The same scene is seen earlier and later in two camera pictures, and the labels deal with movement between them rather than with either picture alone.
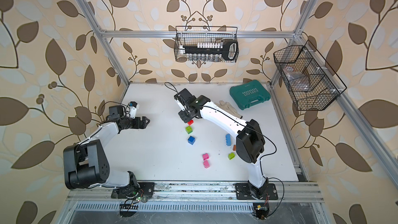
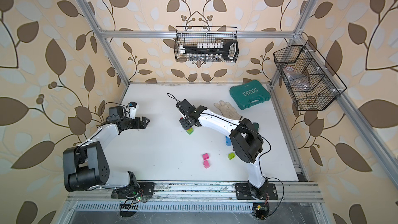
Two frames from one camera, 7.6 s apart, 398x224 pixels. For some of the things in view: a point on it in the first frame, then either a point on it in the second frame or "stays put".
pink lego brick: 206,164 stays put
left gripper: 142,125 stays put
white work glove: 226,107 stays put
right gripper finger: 183,115 -> 184,124
